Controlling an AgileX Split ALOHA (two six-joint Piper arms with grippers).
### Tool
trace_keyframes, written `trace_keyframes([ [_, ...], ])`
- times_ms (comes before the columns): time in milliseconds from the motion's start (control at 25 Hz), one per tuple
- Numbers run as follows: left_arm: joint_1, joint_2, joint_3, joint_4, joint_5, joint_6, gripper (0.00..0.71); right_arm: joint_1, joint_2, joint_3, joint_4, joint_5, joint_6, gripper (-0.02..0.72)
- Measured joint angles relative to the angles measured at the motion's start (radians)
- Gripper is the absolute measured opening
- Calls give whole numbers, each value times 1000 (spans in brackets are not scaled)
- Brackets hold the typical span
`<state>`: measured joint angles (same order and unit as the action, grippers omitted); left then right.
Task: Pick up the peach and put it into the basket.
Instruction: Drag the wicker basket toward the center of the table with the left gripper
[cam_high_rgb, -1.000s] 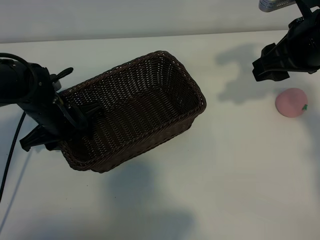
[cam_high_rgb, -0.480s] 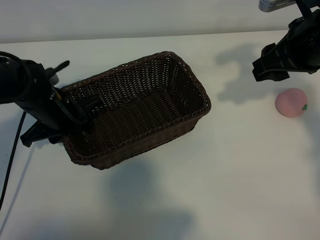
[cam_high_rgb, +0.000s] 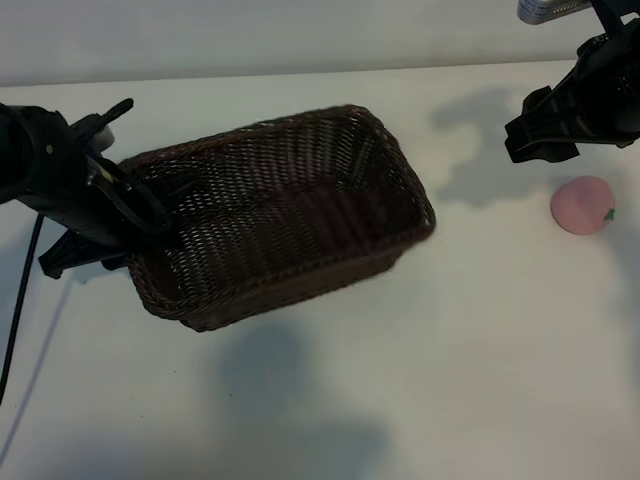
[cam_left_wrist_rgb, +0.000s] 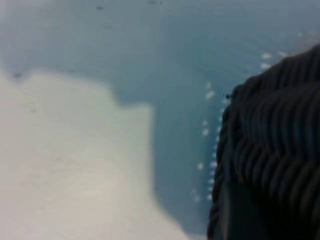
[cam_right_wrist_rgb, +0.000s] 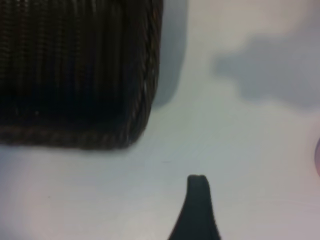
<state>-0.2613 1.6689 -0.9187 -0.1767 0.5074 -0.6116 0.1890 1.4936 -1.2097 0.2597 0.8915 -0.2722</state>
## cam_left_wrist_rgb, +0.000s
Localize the dark brown woven basket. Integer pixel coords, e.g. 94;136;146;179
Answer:
207;43;320;240

